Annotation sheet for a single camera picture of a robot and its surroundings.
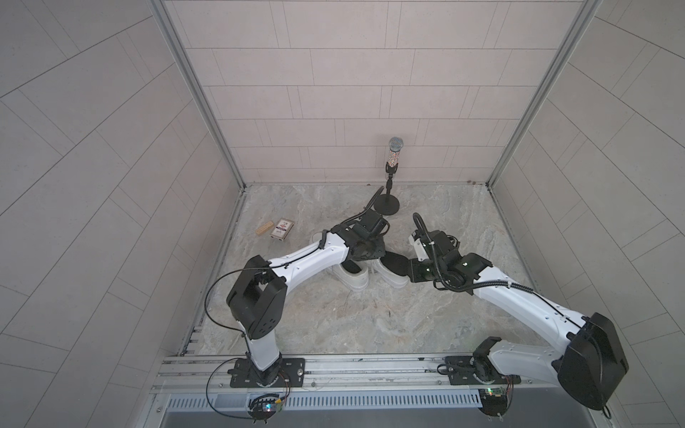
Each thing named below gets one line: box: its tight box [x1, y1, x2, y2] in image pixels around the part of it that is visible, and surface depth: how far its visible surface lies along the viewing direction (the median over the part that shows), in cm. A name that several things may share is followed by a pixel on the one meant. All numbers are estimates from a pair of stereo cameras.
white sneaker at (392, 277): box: [370, 256, 412, 289], surface depth 85 cm
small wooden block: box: [255, 221, 274, 237], surface depth 103 cm
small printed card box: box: [270, 217, 296, 242], surface depth 101 cm
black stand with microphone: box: [373, 136, 405, 216], surface depth 104 cm
